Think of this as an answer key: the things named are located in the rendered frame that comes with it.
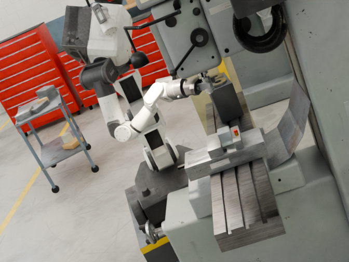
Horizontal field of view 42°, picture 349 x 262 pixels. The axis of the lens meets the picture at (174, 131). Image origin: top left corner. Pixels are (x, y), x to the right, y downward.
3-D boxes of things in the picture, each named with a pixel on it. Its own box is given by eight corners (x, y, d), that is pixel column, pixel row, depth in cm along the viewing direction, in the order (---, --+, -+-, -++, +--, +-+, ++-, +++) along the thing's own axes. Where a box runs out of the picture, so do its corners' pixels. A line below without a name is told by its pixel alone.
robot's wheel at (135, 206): (141, 223, 278) (128, 197, 270) (148, 219, 278) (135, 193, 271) (146, 240, 259) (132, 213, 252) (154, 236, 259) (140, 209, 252)
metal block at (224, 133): (222, 147, 190) (217, 135, 188) (221, 141, 195) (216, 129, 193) (234, 143, 189) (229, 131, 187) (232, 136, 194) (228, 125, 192)
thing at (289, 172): (197, 221, 201) (187, 199, 196) (197, 181, 233) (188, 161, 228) (307, 186, 191) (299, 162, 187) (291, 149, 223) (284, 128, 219)
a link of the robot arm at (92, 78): (89, 101, 207) (79, 72, 205) (98, 96, 215) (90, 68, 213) (109, 95, 202) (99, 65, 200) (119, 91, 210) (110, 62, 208)
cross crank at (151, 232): (146, 251, 223) (136, 233, 219) (148, 236, 234) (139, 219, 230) (176, 242, 220) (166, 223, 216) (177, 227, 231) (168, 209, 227)
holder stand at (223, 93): (222, 123, 232) (209, 89, 225) (215, 110, 252) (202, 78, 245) (244, 114, 231) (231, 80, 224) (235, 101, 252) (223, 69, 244)
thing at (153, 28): (169, 73, 189) (148, 26, 181) (169, 70, 193) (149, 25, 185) (177, 70, 188) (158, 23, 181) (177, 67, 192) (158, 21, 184)
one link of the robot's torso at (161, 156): (148, 165, 290) (120, 109, 260) (176, 151, 292) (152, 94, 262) (155, 180, 278) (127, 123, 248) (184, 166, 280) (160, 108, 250)
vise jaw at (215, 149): (210, 159, 187) (207, 151, 186) (209, 143, 201) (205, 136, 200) (224, 154, 186) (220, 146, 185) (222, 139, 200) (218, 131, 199)
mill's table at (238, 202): (221, 253, 157) (213, 235, 154) (210, 116, 269) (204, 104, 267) (286, 233, 152) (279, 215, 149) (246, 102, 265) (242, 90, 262)
